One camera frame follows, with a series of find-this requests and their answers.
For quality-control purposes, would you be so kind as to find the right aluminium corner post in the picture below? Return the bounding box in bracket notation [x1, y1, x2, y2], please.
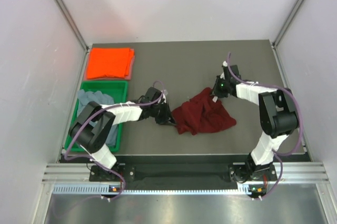
[271, 0, 306, 50]

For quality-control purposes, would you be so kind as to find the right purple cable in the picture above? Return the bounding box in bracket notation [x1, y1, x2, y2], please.
[226, 52, 304, 200]

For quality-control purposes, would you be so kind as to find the aluminium corner post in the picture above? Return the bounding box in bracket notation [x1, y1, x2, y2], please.
[54, 0, 89, 52]
[271, 0, 306, 50]

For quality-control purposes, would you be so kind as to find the folded pink t-shirt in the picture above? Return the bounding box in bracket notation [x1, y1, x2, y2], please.
[85, 48, 136, 81]

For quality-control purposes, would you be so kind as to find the folded orange t-shirt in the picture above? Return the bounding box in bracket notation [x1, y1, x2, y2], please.
[86, 47, 135, 80]

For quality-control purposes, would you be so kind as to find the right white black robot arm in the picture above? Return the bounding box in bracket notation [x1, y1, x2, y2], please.
[212, 61, 299, 183]

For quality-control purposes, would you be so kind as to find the slotted grey cable duct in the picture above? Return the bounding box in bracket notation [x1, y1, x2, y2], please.
[53, 184, 265, 196]

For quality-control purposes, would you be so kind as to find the crumpled grey-blue t-shirt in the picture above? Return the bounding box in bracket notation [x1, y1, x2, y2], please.
[76, 89, 118, 147]

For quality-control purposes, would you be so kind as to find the aluminium front rail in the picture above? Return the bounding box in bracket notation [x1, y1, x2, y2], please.
[43, 162, 329, 184]

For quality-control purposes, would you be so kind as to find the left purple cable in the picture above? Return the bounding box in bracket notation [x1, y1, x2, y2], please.
[64, 80, 166, 201]

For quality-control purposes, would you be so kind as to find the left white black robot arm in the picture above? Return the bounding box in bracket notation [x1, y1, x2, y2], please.
[68, 87, 176, 180]

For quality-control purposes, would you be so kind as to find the purple cable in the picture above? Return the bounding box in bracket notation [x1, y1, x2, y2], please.
[226, 52, 304, 200]
[64, 80, 166, 201]

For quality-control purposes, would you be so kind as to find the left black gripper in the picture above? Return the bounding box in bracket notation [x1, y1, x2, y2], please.
[150, 99, 176, 125]

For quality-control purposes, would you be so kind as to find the dark red t-shirt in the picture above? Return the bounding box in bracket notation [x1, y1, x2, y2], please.
[172, 87, 236, 135]

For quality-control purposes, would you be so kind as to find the left aluminium corner post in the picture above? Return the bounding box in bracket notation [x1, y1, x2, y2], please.
[54, 0, 89, 52]

